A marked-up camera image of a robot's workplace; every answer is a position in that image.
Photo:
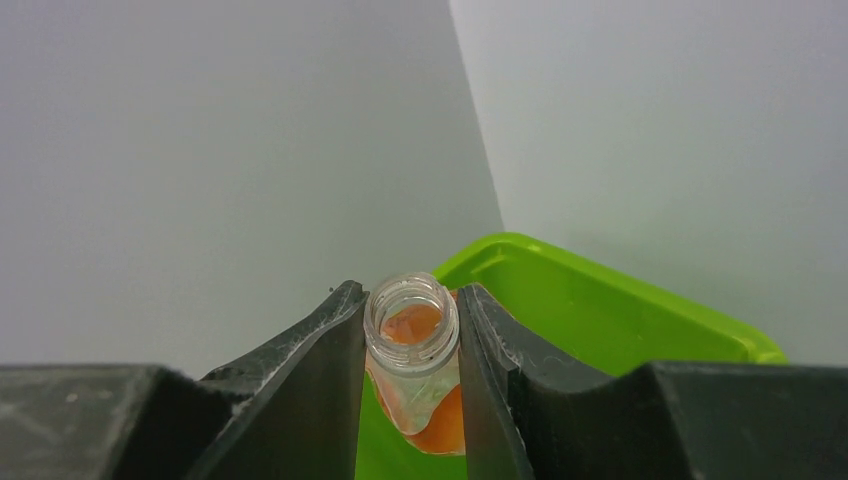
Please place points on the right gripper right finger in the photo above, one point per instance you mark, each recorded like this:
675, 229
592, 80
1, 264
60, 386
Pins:
532, 411

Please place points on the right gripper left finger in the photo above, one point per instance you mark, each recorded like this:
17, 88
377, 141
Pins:
289, 409

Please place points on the green plastic bin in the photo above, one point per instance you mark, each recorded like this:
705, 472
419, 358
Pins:
601, 316

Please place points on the orange tea bottle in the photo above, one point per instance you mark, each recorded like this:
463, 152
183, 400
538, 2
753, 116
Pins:
411, 328

